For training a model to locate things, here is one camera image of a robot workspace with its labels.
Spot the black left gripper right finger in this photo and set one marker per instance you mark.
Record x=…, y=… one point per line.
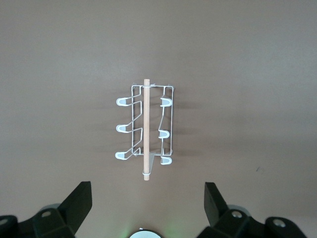
x=218, y=215

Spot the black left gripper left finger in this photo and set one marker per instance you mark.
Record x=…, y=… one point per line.
x=71, y=210

